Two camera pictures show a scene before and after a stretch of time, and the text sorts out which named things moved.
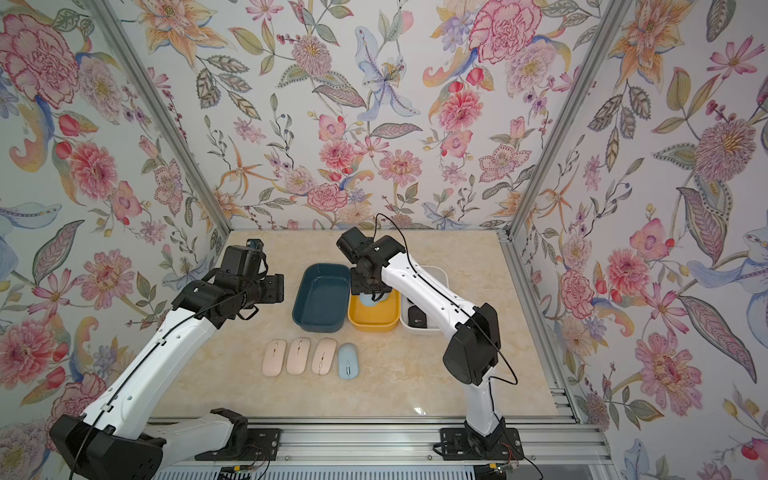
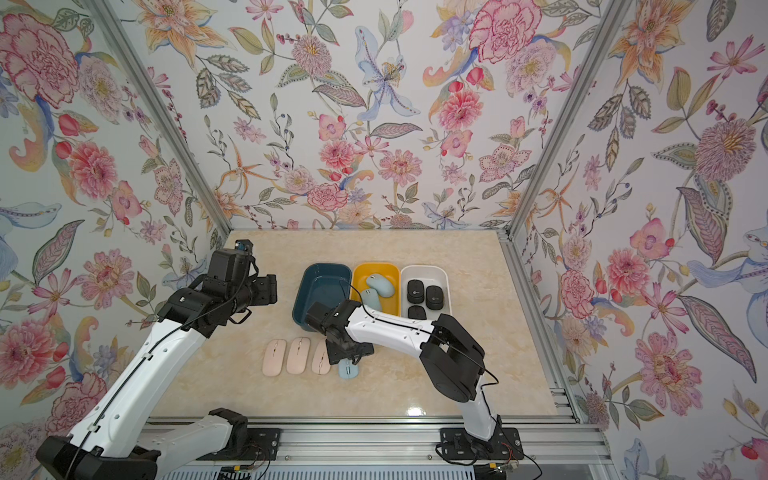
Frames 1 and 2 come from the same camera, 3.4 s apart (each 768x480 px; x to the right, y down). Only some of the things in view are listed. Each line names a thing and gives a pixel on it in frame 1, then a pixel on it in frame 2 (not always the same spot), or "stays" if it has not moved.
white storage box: [440, 274] stays
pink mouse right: [324, 354] stays
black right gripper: [356, 286] to [335, 356]
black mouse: [416, 318] stays
